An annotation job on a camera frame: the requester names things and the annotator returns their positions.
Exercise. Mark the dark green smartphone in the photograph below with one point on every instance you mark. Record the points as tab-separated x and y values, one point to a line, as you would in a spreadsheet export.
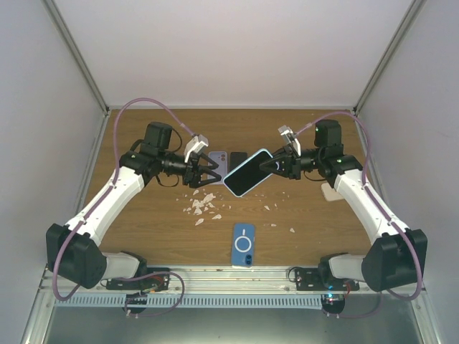
236	158

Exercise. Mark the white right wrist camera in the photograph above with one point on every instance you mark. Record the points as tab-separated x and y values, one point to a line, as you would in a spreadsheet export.
290	138

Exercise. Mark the white slotted cable duct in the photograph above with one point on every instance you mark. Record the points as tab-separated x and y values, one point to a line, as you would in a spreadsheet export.
198	301

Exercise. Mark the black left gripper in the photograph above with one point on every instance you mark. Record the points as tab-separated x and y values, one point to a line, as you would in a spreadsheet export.
193	178

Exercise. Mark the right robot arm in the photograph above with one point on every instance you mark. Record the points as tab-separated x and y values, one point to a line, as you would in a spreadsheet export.
397	254

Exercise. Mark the lavender phone case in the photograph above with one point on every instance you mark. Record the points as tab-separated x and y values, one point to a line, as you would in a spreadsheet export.
221	159

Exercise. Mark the phone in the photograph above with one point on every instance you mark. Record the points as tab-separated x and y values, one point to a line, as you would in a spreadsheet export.
248	174

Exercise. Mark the aluminium front rail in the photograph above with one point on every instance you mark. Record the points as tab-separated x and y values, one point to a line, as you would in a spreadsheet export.
208	279

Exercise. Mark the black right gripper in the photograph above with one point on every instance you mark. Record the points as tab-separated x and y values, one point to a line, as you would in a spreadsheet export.
286	155

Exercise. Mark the white debris pile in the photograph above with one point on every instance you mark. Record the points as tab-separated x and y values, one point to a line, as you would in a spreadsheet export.
204	206

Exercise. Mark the blue magsafe phone case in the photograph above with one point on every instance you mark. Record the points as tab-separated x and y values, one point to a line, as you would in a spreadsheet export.
243	245

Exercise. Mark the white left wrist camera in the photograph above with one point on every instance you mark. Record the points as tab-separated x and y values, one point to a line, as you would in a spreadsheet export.
196	145

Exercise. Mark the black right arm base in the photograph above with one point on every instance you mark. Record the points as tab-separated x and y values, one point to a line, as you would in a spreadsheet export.
311	279

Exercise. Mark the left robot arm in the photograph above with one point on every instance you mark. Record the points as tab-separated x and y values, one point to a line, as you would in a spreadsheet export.
73	248

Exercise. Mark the white phone stand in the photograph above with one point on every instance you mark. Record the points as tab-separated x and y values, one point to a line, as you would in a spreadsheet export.
329	193

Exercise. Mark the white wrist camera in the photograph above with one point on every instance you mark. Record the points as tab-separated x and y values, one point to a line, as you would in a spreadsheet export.
196	145
290	138

